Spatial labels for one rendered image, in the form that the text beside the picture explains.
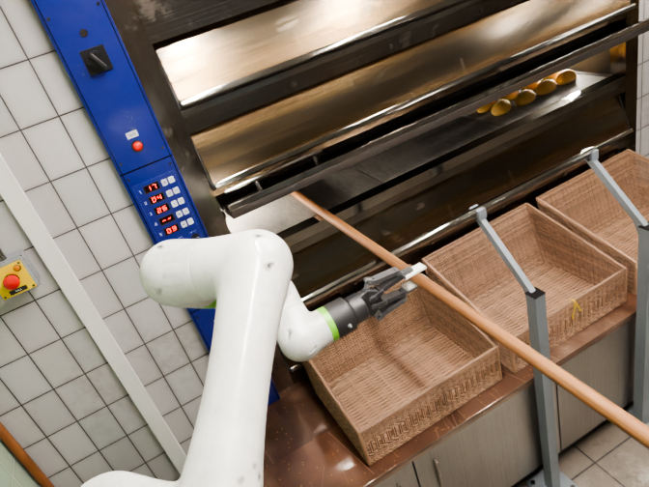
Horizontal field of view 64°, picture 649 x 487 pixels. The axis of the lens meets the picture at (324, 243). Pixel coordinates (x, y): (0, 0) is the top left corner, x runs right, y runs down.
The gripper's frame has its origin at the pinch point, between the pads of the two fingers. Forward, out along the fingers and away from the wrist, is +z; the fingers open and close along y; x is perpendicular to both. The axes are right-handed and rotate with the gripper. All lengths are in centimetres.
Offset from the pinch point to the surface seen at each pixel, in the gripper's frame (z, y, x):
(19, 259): -89, -31, -49
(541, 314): 35.8, 31.1, 6.4
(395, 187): 29, 2, -54
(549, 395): 36, 67, 7
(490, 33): 80, -37, -54
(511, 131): 84, 2, -53
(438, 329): 26, 60, -39
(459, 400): 8, 58, -4
